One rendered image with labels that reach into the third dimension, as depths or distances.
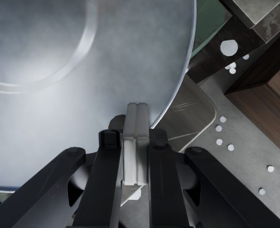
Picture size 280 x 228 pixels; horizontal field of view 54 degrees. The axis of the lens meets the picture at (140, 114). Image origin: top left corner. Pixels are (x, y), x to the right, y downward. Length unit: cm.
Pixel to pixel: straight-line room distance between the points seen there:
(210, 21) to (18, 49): 25
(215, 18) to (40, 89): 25
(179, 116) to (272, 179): 93
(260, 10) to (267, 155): 76
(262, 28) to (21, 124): 34
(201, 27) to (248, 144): 75
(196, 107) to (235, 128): 84
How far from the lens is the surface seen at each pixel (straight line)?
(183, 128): 23
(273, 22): 45
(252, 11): 41
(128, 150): 15
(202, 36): 38
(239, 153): 107
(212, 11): 40
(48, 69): 23
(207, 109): 23
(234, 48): 39
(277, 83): 73
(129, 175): 16
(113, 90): 23
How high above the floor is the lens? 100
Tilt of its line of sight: 89 degrees down
